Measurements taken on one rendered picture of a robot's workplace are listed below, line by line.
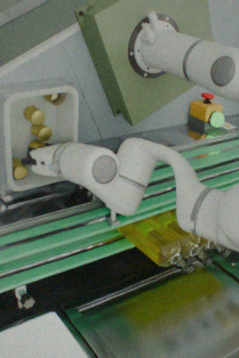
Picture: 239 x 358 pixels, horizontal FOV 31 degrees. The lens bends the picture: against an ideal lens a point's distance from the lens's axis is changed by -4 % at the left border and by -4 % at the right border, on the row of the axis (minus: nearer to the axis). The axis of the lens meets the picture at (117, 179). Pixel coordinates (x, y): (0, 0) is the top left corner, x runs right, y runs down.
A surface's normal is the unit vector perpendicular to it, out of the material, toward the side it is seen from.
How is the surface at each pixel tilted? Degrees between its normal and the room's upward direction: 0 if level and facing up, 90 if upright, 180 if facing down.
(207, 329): 90
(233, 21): 0
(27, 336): 90
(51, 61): 0
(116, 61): 1
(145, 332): 90
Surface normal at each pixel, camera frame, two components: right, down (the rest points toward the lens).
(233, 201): -0.55, -0.39
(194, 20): 0.55, 0.43
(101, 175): 0.50, 0.19
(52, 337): 0.06, -0.89
